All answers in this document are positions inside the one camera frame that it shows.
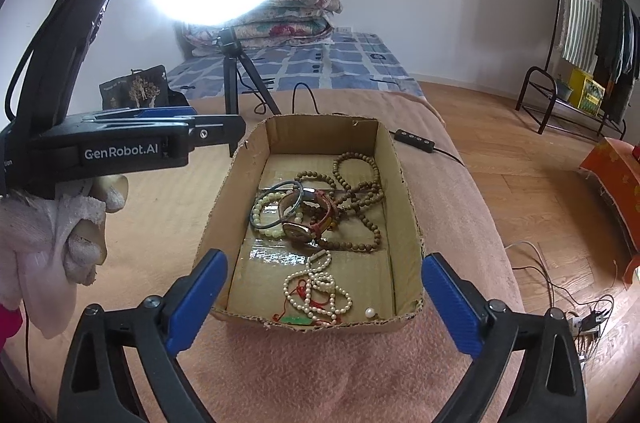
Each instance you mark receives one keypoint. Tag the black snack bag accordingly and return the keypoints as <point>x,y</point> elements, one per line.
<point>140,89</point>

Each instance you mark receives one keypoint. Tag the brown cardboard box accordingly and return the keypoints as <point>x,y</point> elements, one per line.
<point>355,229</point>

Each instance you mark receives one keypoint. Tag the blue patterned bed sheet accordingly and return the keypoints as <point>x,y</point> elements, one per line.
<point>347,61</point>

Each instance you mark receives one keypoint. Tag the black camera tripod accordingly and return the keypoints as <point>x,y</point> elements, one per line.
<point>236,63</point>

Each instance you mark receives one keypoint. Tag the pink sleeve forearm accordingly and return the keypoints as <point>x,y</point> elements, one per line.
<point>10,323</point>

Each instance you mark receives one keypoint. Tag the black metal clothes rack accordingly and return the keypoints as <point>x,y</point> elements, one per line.
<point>544,97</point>

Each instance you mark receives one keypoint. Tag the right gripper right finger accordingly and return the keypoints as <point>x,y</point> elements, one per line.
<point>549,385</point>

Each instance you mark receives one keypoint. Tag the orange red box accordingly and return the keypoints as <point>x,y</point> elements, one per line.
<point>615,164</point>

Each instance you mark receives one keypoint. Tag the cable inline remote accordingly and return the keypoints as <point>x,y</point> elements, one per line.
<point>422,144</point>

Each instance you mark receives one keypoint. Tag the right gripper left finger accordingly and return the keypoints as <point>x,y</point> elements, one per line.
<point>97,384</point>

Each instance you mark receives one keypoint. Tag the red string jade pendant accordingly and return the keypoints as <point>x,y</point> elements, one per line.
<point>306,306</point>

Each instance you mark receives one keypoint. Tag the left hand white glove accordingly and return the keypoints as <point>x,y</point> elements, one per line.
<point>50,247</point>

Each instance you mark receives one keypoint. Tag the hanging dark clothes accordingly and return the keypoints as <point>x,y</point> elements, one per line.
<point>617,69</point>

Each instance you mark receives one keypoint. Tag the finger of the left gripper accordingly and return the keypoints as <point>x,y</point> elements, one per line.
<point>216,130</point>
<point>163,112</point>

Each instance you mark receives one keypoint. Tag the yellow box on rack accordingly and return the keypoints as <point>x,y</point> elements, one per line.
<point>587,95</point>

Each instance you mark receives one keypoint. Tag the blue thin bangle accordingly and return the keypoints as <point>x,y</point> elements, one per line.
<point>288,194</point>

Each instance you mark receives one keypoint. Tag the striped hanging towel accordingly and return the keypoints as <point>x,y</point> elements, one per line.
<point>579,32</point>

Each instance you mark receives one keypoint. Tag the folded floral quilt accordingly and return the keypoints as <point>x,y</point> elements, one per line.
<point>274,23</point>

